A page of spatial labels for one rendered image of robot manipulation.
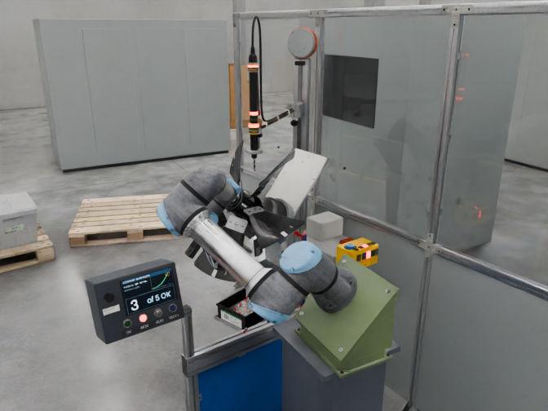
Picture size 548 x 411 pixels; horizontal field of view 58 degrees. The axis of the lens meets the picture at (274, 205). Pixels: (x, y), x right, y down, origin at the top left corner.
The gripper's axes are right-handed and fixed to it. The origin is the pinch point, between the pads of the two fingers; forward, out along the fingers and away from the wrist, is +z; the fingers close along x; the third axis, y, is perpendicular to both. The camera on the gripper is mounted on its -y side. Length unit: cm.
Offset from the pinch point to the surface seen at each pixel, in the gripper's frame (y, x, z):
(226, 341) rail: -18.9, -38.0, 4.9
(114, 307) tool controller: -48, -43, -37
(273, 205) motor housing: 38.9, 2.7, -9.4
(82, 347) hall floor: -62, 117, 83
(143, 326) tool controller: -44, -45, -27
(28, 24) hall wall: 192, 1204, -38
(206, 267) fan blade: -1.9, 4.4, 1.6
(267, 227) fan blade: 22.7, -16.6, -14.3
